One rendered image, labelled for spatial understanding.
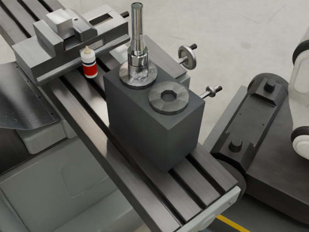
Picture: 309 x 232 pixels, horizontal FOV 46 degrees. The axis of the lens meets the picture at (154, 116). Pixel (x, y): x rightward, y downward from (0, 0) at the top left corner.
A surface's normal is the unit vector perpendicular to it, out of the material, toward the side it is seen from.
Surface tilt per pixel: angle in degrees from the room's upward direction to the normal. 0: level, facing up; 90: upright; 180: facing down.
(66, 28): 90
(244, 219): 0
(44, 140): 90
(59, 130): 90
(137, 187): 0
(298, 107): 90
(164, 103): 0
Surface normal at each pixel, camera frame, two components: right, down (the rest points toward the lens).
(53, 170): 0.61, 0.63
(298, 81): -0.53, 0.66
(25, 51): 0.02, -0.62
